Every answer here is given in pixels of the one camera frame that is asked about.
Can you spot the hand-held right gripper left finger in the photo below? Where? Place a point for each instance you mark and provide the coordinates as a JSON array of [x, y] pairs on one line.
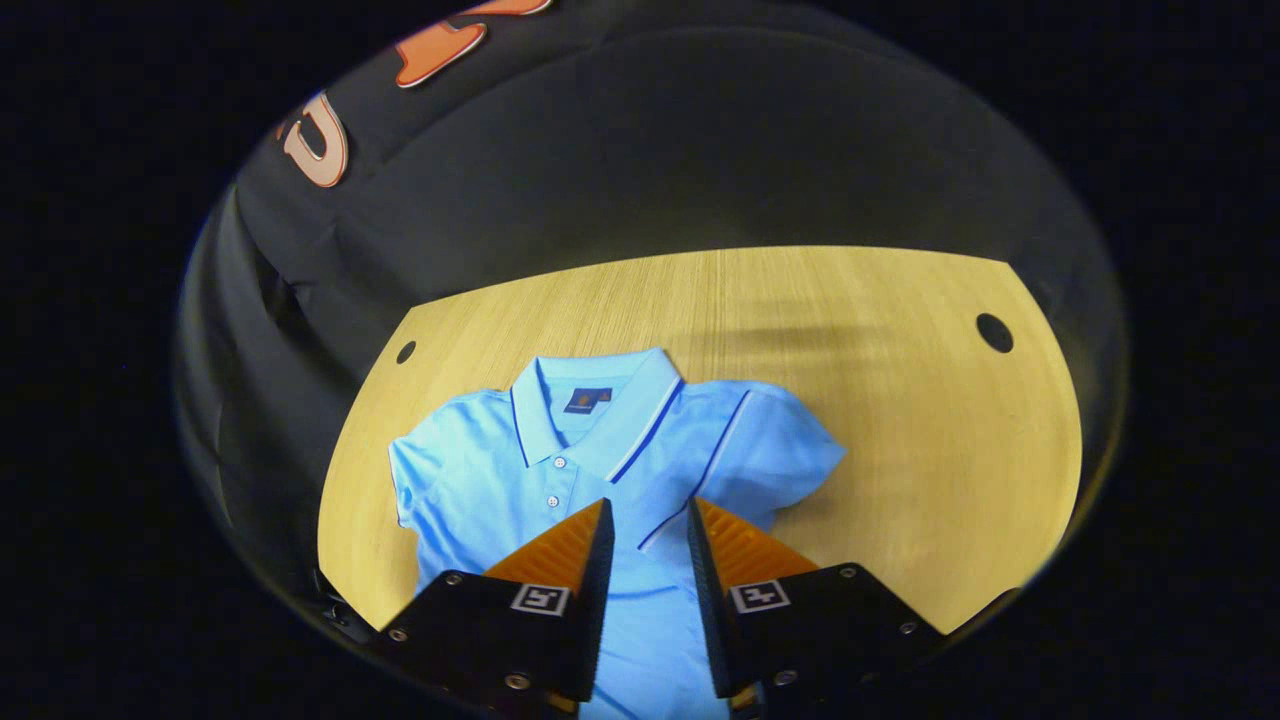
[[590, 600]]

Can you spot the light blue T-shirt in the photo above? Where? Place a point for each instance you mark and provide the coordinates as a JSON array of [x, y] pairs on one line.
[[500, 470]]

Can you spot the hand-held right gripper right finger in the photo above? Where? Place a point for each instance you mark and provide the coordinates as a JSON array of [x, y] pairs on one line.
[[705, 610]]

